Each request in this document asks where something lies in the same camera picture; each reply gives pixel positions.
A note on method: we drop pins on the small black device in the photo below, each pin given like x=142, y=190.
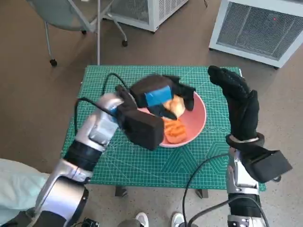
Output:
x=90, y=222

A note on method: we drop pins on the green cutting mat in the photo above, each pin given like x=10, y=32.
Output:
x=146, y=165

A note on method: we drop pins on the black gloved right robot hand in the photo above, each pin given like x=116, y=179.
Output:
x=243, y=111

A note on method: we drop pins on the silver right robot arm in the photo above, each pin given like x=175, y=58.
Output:
x=241, y=179

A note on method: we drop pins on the pink bowl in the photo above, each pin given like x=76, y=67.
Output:
x=196, y=118

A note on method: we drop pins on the grey office chair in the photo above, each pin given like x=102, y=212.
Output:
x=61, y=14

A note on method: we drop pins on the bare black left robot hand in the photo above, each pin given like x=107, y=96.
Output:
x=151, y=89

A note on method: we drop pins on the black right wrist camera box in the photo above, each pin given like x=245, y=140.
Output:
x=270, y=165

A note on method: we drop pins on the white mesh cabinet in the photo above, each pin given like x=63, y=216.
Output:
x=149, y=14
x=255, y=35

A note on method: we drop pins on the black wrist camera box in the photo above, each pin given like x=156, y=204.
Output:
x=270, y=165
x=142, y=127

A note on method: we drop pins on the metal table bracket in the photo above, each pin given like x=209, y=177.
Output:
x=121, y=191
x=202, y=194

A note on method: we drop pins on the person's white shoe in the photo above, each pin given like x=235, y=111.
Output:
x=142, y=220
x=178, y=220

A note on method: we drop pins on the oblong orange toy bread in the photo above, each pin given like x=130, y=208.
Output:
x=175, y=133

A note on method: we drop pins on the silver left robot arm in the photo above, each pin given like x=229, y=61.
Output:
x=99, y=125

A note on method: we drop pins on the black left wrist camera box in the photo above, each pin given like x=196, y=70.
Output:
x=142, y=127

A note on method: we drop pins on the white metal desk frame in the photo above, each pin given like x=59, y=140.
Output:
x=98, y=35

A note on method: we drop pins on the round toy bread bun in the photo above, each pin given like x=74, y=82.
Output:
x=177, y=107

